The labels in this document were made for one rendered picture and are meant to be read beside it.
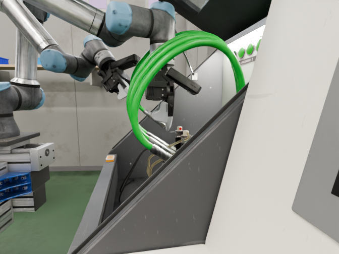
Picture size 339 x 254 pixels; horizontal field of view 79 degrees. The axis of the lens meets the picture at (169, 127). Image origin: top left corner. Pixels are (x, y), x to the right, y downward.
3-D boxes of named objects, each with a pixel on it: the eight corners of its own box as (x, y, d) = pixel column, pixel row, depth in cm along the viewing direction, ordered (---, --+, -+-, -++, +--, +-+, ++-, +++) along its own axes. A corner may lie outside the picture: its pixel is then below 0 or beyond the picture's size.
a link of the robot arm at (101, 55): (115, 54, 86) (101, 46, 78) (120, 62, 84) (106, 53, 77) (103, 67, 88) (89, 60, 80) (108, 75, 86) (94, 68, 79)
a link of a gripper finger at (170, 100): (165, 115, 65) (165, 87, 63) (170, 115, 65) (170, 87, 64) (167, 117, 60) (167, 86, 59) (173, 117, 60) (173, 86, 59)
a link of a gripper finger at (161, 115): (152, 131, 64) (152, 101, 63) (171, 130, 66) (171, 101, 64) (153, 133, 61) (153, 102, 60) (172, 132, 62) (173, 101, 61)
